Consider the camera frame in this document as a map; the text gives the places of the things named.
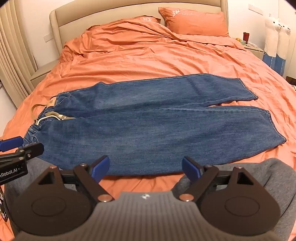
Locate beige pleated curtain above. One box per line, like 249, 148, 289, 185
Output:
0, 2, 38, 109

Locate beige upholstered headboard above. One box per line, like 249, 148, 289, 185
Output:
50, 0, 229, 49

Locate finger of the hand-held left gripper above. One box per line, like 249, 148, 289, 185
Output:
0, 142, 44, 163
0, 137, 24, 153

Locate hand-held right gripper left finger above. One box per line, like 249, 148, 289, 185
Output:
38, 156, 114, 202

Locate flat orange embroidered pillow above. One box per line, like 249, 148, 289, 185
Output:
133, 16, 162, 25

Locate orange duvet cover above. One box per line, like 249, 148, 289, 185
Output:
0, 20, 296, 232

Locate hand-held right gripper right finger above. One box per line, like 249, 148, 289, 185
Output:
179, 157, 257, 202

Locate blue denim pants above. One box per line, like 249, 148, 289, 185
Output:
29, 74, 287, 176

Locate large orange embroidered pillow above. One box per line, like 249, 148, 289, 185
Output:
158, 7, 230, 37

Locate white bedside table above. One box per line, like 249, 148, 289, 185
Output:
244, 42, 265, 61

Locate beige bedside table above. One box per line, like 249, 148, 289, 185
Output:
30, 59, 61, 88

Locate tan webbing belt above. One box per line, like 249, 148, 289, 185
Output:
31, 97, 77, 127

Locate white alpaca plush toy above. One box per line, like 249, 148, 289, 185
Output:
275, 20, 292, 75
262, 14, 284, 67

